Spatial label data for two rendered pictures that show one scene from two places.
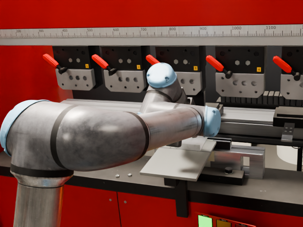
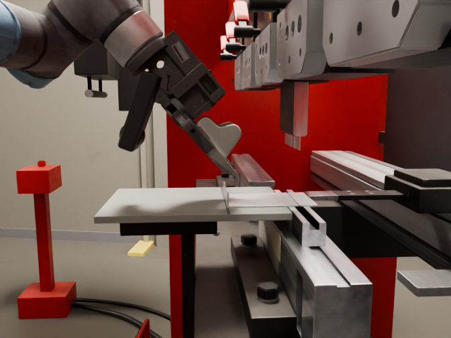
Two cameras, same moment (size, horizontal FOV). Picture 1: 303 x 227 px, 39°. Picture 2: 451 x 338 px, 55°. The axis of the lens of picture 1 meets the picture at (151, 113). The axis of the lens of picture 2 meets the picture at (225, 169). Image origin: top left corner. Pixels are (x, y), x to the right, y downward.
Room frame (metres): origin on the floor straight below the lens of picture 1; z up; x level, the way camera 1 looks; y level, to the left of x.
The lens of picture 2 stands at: (1.00, -0.68, 1.15)
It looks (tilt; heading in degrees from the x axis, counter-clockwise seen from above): 9 degrees down; 64
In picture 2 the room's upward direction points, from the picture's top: straight up
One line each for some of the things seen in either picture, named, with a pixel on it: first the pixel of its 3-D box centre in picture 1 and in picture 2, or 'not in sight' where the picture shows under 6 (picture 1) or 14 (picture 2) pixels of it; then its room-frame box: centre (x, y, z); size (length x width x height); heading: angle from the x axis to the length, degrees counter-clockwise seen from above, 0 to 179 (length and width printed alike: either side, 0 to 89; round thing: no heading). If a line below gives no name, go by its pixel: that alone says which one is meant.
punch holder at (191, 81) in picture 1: (181, 67); (289, 28); (1.39, -0.11, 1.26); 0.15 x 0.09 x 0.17; 67
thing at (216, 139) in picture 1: (202, 141); (296, 213); (1.37, -0.17, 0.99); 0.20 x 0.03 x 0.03; 67
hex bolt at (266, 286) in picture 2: (228, 170); (268, 291); (1.27, -0.25, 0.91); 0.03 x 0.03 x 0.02
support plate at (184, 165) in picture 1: (180, 156); (194, 202); (1.24, -0.08, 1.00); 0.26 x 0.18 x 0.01; 157
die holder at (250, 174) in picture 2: not in sight; (248, 181); (1.59, 0.37, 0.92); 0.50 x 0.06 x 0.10; 67
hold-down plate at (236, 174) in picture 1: (200, 173); (256, 276); (1.31, -0.15, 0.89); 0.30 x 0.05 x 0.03; 67
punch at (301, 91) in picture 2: (190, 103); (292, 115); (1.38, -0.14, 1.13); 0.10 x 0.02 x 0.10; 67
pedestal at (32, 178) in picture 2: not in sight; (43, 237); (1.12, 1.76, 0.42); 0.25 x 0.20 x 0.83; 157
